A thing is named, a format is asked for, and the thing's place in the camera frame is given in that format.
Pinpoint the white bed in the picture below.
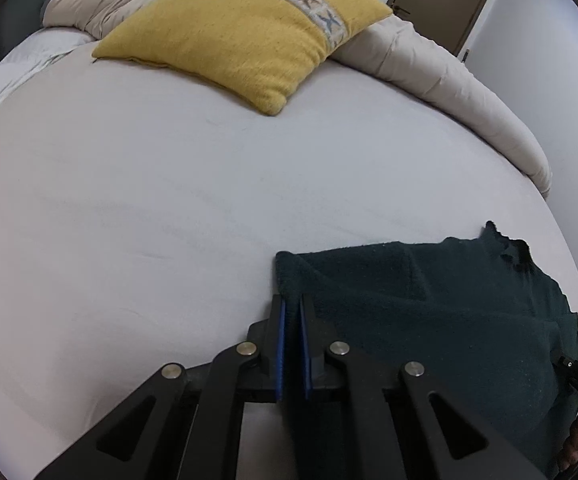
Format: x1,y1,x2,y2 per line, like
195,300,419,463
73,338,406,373
0,27,578,480

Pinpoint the dark grey headboard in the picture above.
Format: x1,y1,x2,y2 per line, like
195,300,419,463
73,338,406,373
0,0,72,63

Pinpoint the yellow pillow with patterned band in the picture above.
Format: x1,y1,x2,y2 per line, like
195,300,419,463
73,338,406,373
92,0,394,116

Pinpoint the dark green garment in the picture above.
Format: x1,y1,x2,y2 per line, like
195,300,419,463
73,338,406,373
275,220,578,480

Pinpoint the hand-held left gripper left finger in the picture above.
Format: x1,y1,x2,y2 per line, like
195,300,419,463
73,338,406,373
33,293,287,480

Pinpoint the beige duvet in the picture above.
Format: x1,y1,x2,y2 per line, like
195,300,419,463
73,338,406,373
42,0,552,199

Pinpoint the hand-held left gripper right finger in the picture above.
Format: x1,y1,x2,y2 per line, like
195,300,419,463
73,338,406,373
300,293,550,480

